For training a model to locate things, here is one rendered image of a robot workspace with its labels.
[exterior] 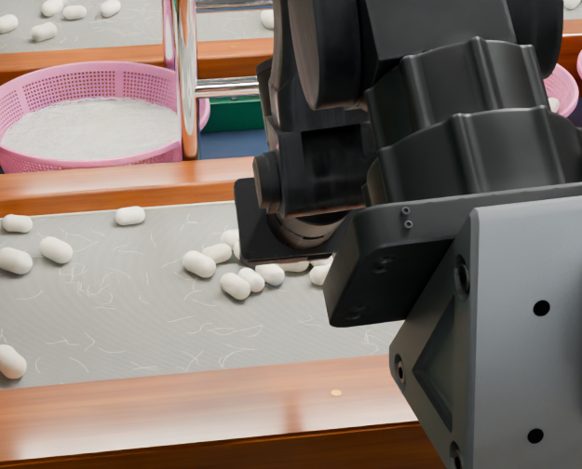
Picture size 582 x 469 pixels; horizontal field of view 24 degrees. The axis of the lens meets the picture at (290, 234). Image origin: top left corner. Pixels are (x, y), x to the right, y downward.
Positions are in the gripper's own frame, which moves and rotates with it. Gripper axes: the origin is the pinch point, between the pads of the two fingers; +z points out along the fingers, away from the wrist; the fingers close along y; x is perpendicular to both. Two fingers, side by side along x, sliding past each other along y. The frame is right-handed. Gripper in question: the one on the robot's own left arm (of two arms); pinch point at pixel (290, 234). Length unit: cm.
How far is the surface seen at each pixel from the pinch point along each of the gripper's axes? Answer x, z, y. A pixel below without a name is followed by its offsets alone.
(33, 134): -22, 43, 23
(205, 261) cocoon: -0.7, 15.6, 6.5
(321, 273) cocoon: 1.8, 13.6, -4.2
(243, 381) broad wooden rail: 12.0, 0.1, 5.2
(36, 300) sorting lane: 1.5, 15.7, 22.6
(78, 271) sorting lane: -1.4, 19.2, 18.6
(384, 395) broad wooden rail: 14.4, -2.4, -5.9
